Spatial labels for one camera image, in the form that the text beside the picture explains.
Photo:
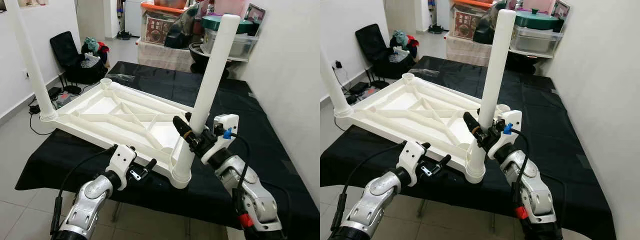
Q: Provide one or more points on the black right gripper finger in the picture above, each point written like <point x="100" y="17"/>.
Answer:
<point x="470" y="122"/>
<point x="181" y="127"/>

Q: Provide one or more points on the white plastic table leg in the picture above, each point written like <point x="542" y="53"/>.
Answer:
<point x="215" y="65"/>
<point x="500" y="60"/>
<point x="332" y="85"/>
<point x="150" y="97"/>
<point x="445" y="91"/>
<point x="27" y="55"/>

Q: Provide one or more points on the tan rubber band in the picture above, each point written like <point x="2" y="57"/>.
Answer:
<point x="476" y="130"/>
<point x="187" y="134"/>

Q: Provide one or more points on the white plastic table top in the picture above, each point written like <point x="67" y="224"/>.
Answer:
<point x="100" y="107"/>
<point x="400" y="102"/>

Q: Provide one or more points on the black tablecloth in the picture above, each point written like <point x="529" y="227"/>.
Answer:
<point x="560" y="140"/>
<point x="260" y="150"/>

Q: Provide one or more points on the clear tape patch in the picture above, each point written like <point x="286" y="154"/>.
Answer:
<point x="121" y="78"/>
<point x="433" y="73"/>

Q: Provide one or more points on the black wok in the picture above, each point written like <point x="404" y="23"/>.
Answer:
<point x="200" y="60"/>
<point x="520" y="64"/>

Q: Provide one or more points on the beige cloth covered bench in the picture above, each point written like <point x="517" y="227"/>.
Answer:
<point x="465" y="50"/>
<point x="160" y="57"/>

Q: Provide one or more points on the grey electronic box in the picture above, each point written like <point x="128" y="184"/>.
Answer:
<point x="62" y="101"/>
<point x="372" y="93"/>

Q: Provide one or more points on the black power adapter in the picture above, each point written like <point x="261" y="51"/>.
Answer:
<point x="359" y="88"/>
<point x="35" y="108"/>
<point x="55" y="92"/>

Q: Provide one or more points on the white crumpled plastic bag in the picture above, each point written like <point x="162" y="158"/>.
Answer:
<point x="400" y="54"/>
<point x="91" y="61"/>

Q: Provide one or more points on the glossy black bag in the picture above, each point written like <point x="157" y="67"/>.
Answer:
<point x="485" y="27"/>
<point x="180" y="32"/>

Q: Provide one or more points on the orange lidded storage box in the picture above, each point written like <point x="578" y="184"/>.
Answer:
<point x="157" y="30"/>
<point x="465" y="25"/>

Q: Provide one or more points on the black floor stand base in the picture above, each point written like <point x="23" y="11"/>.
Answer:
<point x="125" y="36"/>
<point x="436" y="30"/>

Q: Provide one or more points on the red cloth item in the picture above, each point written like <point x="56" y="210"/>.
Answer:
<point x="103" y="48"/>
<point x="412" y="42"/>

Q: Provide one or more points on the green pot with lid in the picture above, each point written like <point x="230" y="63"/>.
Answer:
<point x="537" y="20"/>
<point x="210" y="24"/>

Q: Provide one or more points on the black folding chair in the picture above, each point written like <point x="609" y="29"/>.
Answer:
<point x="64" y="47"/>
<point x="370" y="40"/>

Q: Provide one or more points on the white cabinet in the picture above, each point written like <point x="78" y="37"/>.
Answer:
<point x="132" y="17"/>

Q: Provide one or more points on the large steel pot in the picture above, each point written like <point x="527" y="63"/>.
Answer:
<point x="170" y="3"/>

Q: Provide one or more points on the red lidded plastic container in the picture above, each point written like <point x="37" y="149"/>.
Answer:
<point x="227" y="6"/>
<point x="537" y="5"/>

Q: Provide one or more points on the framed picture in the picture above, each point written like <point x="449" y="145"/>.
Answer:
<point x="255" y="15"/>
<point x="561" y="9"/>

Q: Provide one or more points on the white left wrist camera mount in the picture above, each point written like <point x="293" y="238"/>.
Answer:
<point x="412" y="157"/>
<point x="121" y="162"/>

